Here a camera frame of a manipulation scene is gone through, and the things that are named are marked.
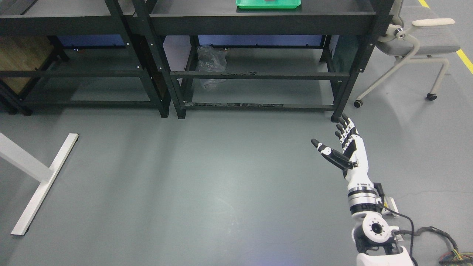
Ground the black metal shelf left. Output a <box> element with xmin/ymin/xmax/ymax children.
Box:
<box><xmin>1</xmin><ymin>0</ymin><xmax>170</xmax><ymax>117</ymax></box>

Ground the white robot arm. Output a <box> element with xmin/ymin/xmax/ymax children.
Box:
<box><xmin>347</xmin><ymin>183</ymin><xmax>417</xmax><ymax>266</ymax></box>

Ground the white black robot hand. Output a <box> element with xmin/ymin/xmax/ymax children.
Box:
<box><xmin>311</xmin><ymin>113</ymin><xmax>374</xmax><ymax>190</ymax></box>

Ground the clear plastic bag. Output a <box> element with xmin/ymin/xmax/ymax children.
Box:
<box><xmin>197</xmin><ymin>46</ymin><xmax>228</xmax><ymax>91</ymax></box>

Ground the black metal shelf right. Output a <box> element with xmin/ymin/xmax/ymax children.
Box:
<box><xmin>132</xmin><ymin>0</ymin><xmax>394</xmax><ymax>122</ymax></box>

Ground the grey office chair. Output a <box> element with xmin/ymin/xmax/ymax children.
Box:
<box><xmin>353</xmin><ymin>0</ymin><xmax>460</xmax><ymax>108</ymax></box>

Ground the green plastic tray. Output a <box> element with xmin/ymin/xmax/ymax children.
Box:
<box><xmin>235</xmin><ymin>0</ymin><xmax>301</xmax><ymax>10</ymax></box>

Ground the black metal shelf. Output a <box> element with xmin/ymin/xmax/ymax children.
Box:
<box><xmin>1</xmin><ymin>0</ymin><xmax>170</xmax><ymax>117</ymax></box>
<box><xmin>132</xmin><ymin>0</ymin><xmax>394</xmax><ymax>122</ymax></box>

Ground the white table leg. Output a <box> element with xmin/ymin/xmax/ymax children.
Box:
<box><xmin>0</xmin><ymin>133</ymin><xmax>79</xmax><ymax>236</ymax></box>

